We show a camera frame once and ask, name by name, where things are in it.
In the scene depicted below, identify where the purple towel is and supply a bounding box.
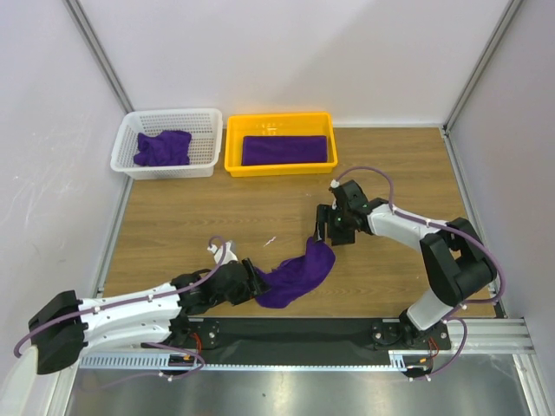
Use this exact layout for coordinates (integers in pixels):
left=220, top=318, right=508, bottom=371
left=134, top=131, right=192, bottom=167
left=242, top=135, right=328, bottom=166
left=256, top=237, right=336, bottom=309

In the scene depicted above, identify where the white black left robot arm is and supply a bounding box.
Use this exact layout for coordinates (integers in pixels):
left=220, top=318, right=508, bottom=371
left=29, top=259, right=270, bottom=375

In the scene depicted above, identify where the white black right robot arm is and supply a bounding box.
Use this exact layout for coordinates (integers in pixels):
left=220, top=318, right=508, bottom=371
left=314, top=180, right=498, bottom=348

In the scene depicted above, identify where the white scrap on table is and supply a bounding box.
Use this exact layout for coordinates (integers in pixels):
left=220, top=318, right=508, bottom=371
left=263, top=236, right=277, bottom=247

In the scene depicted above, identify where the yellow plastic tray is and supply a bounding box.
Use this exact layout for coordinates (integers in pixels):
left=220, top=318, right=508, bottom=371
left=225, top=112, right=338, bottom=178

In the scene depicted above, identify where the purple towel in basket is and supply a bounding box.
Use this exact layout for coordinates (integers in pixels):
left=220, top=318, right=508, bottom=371
left=134, top=131, right=192, bottom=167

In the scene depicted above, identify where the white perforated plastic basket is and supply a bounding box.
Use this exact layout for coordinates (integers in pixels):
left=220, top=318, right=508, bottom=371
left=110, top=108, right=223, bottom=180

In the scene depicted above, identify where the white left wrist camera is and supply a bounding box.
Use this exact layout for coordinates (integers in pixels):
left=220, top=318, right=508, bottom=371
left=207, top=241, right=238, bottom=265

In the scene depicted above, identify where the white slotted cable duct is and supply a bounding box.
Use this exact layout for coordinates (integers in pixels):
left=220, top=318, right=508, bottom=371
left=79, top=352, right=429, bottom=372

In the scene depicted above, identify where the aluminium frame rail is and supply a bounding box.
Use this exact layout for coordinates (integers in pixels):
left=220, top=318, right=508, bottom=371
left=60, top=315, right=539, bottom=356

